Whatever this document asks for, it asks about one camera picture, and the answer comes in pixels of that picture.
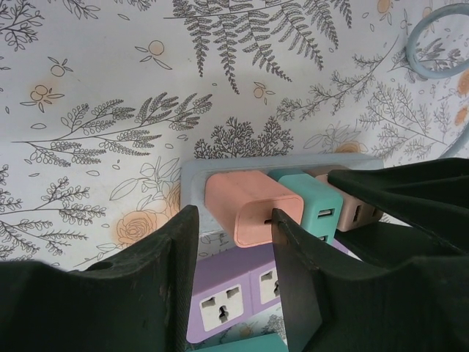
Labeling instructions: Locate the blue-grey power strip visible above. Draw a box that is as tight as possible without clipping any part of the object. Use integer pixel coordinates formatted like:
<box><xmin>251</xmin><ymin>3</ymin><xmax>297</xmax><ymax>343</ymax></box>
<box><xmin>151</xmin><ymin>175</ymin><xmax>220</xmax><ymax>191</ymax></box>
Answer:
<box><xmin>181</xmin><ymin>153</ymin><xmax>384</xmax><ymax>235</ymax></box>

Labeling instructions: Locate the teal charger plug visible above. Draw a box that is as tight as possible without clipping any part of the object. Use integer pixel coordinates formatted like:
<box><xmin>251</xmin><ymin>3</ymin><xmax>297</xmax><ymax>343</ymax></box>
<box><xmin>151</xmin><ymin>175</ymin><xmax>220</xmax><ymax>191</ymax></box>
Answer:
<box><xmin>267</xmin><ymin>166</ymin><xmax>344</xmax><ymax>247</ymax></box>

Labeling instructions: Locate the blue-grey power cable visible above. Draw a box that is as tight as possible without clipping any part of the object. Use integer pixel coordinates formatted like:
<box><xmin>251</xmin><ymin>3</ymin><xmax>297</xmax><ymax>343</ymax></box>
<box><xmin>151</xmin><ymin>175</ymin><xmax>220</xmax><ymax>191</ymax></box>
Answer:
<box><xmin>404</xmin><ymin>2</ymin><xmax>469</xmax><ymax>159</ymax></box>

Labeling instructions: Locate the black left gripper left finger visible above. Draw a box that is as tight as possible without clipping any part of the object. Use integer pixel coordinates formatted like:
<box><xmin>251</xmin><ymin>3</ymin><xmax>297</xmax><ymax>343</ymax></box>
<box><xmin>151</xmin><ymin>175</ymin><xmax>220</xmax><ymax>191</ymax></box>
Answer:
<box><xmin>0</xmin><ymin>205</ymin><xmax>201</xmax><ymax>352</ymax></box>

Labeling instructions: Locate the salmon charger plug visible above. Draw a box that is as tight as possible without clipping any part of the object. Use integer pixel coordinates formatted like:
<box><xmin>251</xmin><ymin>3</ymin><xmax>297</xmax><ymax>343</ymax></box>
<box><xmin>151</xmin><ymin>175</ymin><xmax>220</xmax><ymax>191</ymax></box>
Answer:
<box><xmin>204</xmin><ymin>170</ymin><xmax>306</xmax><ymax>249</ymax></box>

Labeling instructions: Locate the dusty pink charger plug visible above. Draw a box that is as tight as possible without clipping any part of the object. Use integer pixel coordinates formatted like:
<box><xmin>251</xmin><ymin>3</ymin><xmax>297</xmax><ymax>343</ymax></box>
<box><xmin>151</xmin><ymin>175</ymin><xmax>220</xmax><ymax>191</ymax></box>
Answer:
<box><xmin>303</xmin><ymin>164</ymin><xmax>385</xmax><ymax>232</ymax></box>

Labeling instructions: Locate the floral tablecloth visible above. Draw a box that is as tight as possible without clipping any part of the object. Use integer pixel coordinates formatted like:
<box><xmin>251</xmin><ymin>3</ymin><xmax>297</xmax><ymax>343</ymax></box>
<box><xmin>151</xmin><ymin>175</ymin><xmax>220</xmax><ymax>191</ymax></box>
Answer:
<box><xmin>0</xmin><ymin>0</ymin><xmax>469</xmax><ymax>352</ymax></box>

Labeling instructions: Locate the purple power strip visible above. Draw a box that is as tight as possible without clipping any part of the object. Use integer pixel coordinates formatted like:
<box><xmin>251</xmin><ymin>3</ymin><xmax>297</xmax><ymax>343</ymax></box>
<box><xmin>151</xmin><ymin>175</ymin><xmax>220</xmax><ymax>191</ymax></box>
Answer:
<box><xmin>185</xmin><ymin>240</ymin><xmax>352</xmax><ymax>345</ymax></box>

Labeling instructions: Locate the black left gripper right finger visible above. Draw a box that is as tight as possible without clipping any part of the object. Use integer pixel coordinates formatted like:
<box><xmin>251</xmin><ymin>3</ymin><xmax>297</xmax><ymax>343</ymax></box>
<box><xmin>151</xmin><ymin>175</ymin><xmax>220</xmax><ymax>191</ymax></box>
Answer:
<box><xmin>272</xmin><ymin>208</ymin><xmax>469</xmax><ymax>352</ymax></box>

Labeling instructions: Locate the teal triangular power strip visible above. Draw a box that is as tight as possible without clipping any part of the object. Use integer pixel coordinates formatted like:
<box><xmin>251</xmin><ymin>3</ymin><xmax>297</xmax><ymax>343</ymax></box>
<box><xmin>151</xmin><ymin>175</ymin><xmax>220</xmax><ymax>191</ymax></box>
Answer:
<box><xmin>192</xmin><ymin>331</ymin><xmax>291</xmax><ymax>352</ymax></box>

